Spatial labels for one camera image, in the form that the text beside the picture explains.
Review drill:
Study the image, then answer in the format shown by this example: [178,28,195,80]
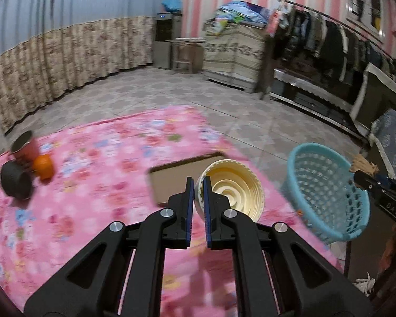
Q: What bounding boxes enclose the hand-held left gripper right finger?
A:
[203,176,373,317]

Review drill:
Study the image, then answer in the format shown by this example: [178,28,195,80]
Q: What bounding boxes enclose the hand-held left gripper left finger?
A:
[25,177,194,317]

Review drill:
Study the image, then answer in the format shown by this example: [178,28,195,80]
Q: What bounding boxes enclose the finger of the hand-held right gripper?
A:
[353,170,396,195]

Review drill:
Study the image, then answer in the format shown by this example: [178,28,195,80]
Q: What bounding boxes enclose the cream plastic lid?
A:
[194,159,266,224]

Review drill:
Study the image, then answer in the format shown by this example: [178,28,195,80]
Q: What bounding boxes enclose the blue plastic basket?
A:
[280,143,371,245]

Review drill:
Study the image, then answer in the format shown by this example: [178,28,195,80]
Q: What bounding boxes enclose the brown tray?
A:
[148,151,230,206]

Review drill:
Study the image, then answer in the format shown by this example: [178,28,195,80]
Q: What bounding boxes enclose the blue patterned cushion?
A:
[370,108,396,180]

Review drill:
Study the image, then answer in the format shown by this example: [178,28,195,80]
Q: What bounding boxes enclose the white rag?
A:
[352,272,376,297]

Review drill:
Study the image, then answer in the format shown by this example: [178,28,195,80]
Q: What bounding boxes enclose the pink floral blanket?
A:
[0,105,345,317]

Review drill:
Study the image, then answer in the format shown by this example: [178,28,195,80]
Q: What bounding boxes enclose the low bench with lace cover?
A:
[269,69,370,141]

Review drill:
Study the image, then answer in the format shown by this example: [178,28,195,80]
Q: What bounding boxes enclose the clothes rack with dark clothes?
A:
[266,0,396,93]

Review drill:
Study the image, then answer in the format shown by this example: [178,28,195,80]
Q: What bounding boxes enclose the tangerine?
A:
[31,155,55,181]

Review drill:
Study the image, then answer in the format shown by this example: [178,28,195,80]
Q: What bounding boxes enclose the small wooden stool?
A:
[167,37,206,74]

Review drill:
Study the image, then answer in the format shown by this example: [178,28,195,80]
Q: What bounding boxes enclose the cloth-covered cabinet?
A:
[202,23,268,94]

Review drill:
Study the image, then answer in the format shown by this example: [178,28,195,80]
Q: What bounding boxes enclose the grey water dispenser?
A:
[153,12,183,71]

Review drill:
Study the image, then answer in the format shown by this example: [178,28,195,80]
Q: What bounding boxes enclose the black ribbed speaker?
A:
[0,161,34,201]

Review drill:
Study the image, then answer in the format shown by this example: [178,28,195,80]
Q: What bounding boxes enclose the pink metal mug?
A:
[9,130,41,166]

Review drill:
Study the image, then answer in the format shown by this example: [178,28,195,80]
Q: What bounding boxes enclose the floral beige curtain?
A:
[0,16,154,136]

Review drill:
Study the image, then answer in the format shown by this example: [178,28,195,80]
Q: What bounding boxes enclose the pile of folded clothes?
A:
[214,2,273,30]

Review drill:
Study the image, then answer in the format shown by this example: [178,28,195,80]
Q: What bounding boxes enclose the blue plastic bag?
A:
[161,0,184,14]

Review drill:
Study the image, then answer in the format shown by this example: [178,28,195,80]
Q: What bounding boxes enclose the framed wall picture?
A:
[349,0,384,42]

